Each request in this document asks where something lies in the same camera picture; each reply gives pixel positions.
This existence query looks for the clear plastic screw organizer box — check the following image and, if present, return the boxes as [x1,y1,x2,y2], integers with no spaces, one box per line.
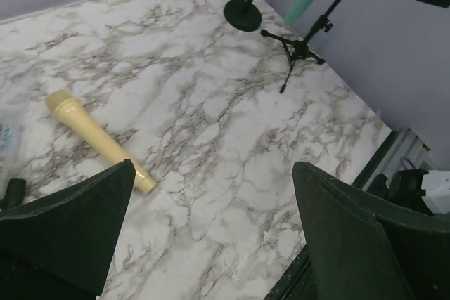
[1,110,23,176]

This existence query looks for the black T-handle tool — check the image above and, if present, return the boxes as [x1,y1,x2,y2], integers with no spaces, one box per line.
[1,178,26,210]

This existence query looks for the cream yellow microphone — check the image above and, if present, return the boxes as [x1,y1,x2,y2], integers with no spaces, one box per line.
[45,90,156,194]

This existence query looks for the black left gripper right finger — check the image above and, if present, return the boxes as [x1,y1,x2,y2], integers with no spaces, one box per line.
[292,162,449,299]

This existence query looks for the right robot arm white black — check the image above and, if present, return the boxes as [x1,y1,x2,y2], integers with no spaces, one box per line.
[366,0,449,216]

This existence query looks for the black tripod shock mount stand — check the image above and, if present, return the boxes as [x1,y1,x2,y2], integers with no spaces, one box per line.
[260,0,356,94]

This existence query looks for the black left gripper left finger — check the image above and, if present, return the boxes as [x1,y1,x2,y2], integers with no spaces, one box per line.
[1,159,136,297]

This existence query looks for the black round base mic stand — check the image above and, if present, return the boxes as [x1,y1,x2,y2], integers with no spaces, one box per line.
[224,0,262,32]

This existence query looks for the aluminium extrusion rail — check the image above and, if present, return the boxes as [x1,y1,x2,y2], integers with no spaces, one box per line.
[361,129,438,190]

